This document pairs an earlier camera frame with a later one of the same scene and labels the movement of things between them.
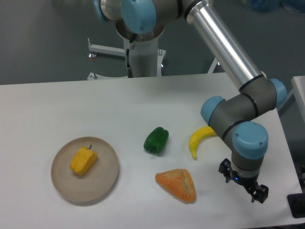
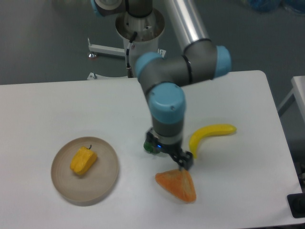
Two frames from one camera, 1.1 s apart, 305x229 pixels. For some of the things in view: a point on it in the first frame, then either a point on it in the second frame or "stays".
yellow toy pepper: x=83 y=160 stays
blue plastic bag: x=295 y=5 stays
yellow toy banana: x=198 y=134 stays
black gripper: x=261 y=192 -> x=185 y=159
